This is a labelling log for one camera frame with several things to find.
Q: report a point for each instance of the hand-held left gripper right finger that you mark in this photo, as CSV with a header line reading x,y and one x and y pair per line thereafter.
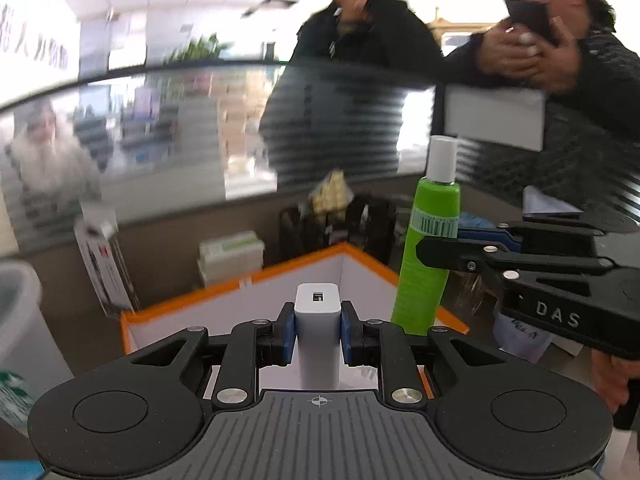
x,y
346,335

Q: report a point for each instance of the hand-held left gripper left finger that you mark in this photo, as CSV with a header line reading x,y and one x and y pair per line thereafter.
x,y
288,335

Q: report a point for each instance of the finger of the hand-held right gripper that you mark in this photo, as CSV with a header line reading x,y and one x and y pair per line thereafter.
x,y
450,252
487,237

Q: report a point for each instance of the white charger adapter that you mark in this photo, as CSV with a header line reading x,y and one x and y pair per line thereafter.
x,y
317,340

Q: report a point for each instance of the green bottle with white cap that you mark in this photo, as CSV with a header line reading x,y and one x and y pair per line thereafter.
x,y
420,300

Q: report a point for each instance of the orange cardboard box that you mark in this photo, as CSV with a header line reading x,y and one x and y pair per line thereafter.
x,y
225,305

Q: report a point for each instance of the person's right hand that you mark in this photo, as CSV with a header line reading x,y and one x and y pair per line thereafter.
x,y
610,380

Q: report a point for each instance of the blue cloth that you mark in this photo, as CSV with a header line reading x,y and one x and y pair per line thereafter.
x,y
475,220

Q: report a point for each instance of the clear plastic pouch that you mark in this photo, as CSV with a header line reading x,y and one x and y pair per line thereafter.
x,y
520,335

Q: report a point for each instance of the black basket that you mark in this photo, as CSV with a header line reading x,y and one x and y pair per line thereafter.
x,y
365,230

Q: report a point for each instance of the white paper sign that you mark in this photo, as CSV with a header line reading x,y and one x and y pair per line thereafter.
x,y
492,120

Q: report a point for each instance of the yellow pill blister pack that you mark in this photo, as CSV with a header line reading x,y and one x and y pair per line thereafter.
x,y
330,192

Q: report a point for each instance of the white box with red print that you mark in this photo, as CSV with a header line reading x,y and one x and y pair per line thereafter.
x,y
102,265

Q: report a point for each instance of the black phone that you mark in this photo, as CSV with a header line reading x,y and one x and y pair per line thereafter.
x,y
532,17

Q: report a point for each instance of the white bucket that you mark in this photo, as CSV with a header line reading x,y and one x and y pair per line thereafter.
x,y
27,340

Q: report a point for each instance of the white bearded figure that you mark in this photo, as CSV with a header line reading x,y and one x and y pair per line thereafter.
x,y
45,160

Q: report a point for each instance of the green potted plant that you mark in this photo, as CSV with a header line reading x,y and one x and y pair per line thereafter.
x,y
197,49

